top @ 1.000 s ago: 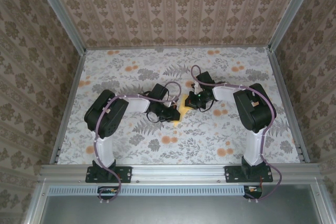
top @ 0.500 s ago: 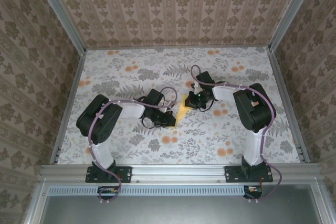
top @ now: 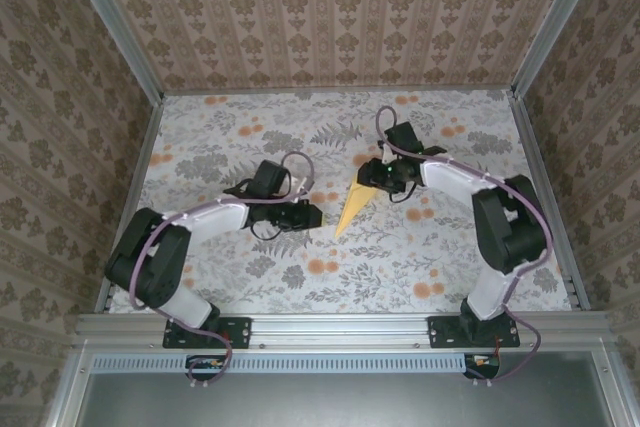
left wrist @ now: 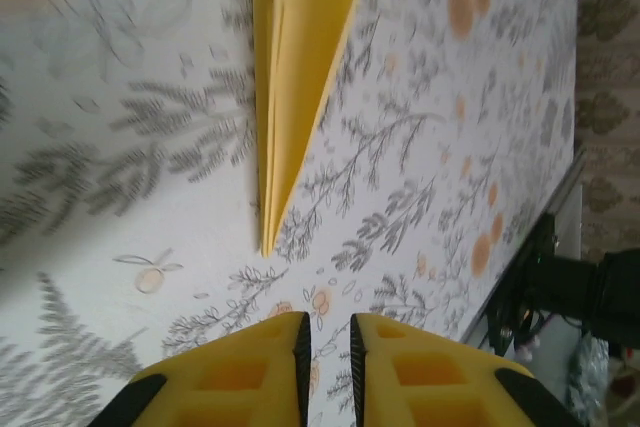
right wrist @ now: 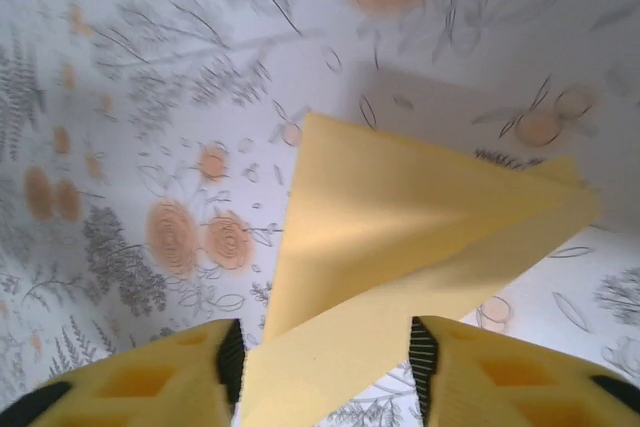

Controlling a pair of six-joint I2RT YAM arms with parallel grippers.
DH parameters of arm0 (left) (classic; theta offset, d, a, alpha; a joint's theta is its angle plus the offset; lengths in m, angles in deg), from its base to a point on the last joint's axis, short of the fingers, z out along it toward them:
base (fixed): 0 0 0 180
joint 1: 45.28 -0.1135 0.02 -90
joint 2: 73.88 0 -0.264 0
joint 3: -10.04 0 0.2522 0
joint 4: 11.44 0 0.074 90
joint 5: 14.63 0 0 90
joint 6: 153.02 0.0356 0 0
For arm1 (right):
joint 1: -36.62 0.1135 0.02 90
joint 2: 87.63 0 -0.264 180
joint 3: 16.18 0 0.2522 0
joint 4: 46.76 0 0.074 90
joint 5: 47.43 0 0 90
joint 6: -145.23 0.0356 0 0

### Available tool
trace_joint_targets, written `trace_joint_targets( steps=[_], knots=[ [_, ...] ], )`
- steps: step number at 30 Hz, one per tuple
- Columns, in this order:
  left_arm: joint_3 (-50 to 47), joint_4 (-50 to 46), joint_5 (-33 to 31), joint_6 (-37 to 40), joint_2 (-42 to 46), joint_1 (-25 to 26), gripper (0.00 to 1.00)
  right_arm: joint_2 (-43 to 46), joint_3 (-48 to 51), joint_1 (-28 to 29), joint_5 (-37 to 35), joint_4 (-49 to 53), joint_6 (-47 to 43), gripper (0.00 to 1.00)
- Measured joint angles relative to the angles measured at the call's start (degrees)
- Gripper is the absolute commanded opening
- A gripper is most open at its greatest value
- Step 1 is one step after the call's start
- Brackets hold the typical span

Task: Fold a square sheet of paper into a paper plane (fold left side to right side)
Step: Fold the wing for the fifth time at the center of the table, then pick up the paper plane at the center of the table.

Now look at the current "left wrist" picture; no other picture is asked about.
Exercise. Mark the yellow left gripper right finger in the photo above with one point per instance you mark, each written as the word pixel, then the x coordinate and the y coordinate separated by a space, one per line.
pixel 440 397

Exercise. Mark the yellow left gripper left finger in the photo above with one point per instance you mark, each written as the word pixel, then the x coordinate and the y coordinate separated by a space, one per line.
pixel 225 397

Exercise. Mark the yellow cloth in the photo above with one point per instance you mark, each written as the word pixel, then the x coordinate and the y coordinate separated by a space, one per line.
pixel 295 72

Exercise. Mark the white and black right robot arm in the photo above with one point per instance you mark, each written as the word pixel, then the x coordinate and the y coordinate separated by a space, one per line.
pixel 620 287

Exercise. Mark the floral table cover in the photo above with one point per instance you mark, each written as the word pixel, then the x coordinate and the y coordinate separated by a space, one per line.
pixel 425 172

